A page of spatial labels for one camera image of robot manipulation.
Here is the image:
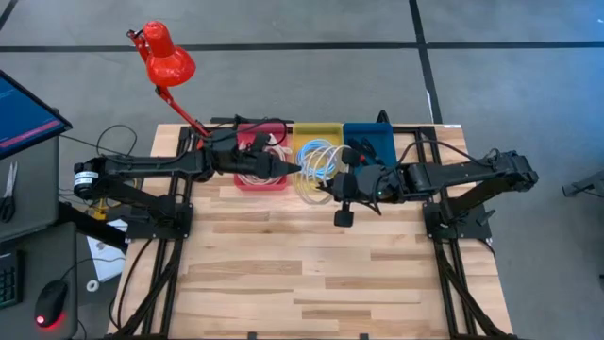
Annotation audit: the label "red desk lamp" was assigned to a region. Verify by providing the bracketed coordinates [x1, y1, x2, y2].
[126, 20, 213, 152]

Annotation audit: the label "black keyboard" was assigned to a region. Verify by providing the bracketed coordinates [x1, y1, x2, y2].
[0, 251, 23, 309]

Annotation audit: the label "computer monitor blue screen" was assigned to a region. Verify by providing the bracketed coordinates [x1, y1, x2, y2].
[0, 69, 74, 162]

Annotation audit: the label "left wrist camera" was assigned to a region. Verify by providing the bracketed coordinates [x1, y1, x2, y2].
[251, 132, 271, 153]

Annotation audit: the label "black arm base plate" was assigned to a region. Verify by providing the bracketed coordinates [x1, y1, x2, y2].
[125, 202, 194, 241]
[422, 200, 493, 241]

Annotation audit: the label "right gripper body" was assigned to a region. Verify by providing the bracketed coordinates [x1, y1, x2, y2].
[356, 163, 407, 203]

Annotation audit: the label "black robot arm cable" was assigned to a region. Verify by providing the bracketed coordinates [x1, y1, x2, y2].
[207, 118, 291, 144]
[397, 138, 499, 167]

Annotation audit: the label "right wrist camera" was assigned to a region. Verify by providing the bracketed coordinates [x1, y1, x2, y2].
[342, 146, 367, 167]

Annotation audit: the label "white paper sheet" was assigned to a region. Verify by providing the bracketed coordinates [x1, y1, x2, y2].
[87, 230, 127, 283]

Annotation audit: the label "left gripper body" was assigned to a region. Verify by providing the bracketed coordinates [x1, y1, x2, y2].
[207, 146, 274, 179]

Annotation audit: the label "scissors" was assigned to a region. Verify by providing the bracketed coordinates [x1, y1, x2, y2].
[0, 161, 19, 224]

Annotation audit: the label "yellow plastic bin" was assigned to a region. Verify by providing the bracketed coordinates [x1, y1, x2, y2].
[292, 122, 345, 193]

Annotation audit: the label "black computer mouse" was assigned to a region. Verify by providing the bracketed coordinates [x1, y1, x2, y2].
[33, 279, 69, 330]

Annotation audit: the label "light blue cable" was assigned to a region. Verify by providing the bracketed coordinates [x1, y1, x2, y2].
[296, 137, 339, 183]

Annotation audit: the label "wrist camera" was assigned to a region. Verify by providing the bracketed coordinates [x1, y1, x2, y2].
[251, 132, 271, 153]
[342, 146, 367, 167]

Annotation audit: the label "pink-red plastic bin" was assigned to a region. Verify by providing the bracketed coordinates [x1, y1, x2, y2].
[233, 122, 290, 193]

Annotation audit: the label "blue plastic bin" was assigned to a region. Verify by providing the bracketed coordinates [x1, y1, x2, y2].
[343, 122, 397, 176]

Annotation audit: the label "grey equipment stand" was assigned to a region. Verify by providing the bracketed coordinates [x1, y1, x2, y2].
[561, 169, 604, 218]

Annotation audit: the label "yellow cable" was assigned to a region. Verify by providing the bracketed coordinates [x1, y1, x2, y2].
[92, 181, 136, 222]

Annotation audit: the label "dark grey desk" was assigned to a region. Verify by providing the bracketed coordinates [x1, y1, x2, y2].
[0, 221, 79, 340]

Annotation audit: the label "black bar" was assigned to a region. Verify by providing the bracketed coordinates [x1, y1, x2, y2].
[210, 114, 294, 127]

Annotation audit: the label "black aluminium table frame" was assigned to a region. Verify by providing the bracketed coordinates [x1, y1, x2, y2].
[108, 125, 197, 340]
[391, 125, 515, 340]

